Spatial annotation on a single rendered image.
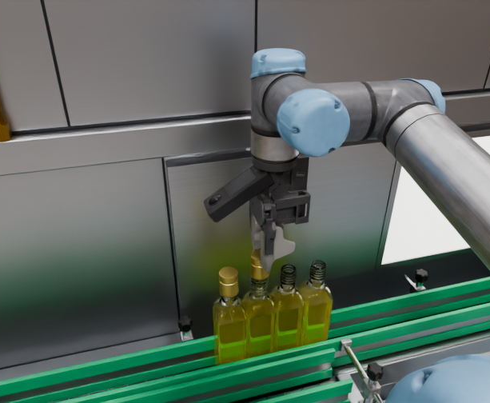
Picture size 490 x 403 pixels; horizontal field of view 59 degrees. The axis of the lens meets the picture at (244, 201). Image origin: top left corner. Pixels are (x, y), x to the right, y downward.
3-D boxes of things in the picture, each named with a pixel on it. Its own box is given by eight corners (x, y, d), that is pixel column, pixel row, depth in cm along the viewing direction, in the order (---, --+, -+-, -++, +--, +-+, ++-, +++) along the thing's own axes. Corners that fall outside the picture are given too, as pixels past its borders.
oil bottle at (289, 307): (290, 350, 97) (296, 276, 86) (299, 371, 92) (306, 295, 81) (265, 355, 95) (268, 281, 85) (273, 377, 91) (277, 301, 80)
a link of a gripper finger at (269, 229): (276, 258, 70) (276, 208, 67) (268, 260, 70) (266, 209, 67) (267, 245, 75) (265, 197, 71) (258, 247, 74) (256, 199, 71)
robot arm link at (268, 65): (260, 61, 55) (243, 47, 62) (259, 141, 60) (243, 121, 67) (318, 57, 57) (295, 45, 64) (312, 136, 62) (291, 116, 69)
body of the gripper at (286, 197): (308, 226, 71) (314, 160, 65) (259, 235, 69) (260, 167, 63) (291, 204, 78) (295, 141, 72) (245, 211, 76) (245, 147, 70)
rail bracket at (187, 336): (193, 343, 99) (190, 299, 92) (199, 367, 93) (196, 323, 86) (176, 347, 98) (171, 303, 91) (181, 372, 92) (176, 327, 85)
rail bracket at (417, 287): (404, 297, 112) (416, 257, 105) (421, 317, 106) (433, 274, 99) (391, 301, 111) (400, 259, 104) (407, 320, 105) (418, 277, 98)
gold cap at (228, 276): (235, 282, 81) (235, 264, 78) (241, 295, 78) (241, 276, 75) (217, 286, 80) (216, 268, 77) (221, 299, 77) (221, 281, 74)
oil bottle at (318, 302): (315, 345, 98) (324, 272, 87) (324, 365, 93) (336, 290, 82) (291, 350, 97) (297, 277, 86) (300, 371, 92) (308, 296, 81)
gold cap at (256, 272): (265, 265, 81) (266, 247, 78) (272, 278, 78) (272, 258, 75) (247, 269, 80) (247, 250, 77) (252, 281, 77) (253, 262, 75)
